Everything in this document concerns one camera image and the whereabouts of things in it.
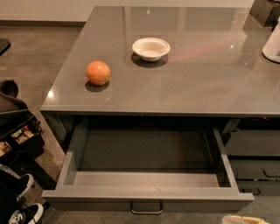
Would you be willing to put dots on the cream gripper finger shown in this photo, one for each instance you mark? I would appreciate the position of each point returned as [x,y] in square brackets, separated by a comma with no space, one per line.
[234,219]

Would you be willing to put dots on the grey top drawer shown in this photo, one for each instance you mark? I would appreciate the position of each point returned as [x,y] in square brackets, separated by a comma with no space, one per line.
[180,162]

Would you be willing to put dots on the grey right cabinet drawers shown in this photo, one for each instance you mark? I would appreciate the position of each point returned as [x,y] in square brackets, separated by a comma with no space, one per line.
[253,149]

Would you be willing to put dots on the white paper bowl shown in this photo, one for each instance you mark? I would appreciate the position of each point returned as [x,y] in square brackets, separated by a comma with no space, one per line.
[151,49]

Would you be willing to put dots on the orange fruit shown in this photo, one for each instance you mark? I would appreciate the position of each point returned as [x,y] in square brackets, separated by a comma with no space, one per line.
[98,73]

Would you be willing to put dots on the black white sneaker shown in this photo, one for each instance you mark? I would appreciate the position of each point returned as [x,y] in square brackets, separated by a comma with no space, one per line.
[20,186]
[29,215]

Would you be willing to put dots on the black white upper sneaker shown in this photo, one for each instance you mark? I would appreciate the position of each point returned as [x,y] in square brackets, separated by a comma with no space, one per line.
[20,186]

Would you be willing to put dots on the black snack cart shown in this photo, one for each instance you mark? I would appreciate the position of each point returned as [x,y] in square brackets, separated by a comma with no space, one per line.
[20,132]

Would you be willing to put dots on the metal top drawer handle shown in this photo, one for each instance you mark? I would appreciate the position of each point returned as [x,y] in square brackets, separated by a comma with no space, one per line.
[146,208]

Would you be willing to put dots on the grey cabinet frame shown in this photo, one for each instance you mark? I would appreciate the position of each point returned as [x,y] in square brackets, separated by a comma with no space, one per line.
[70,130]

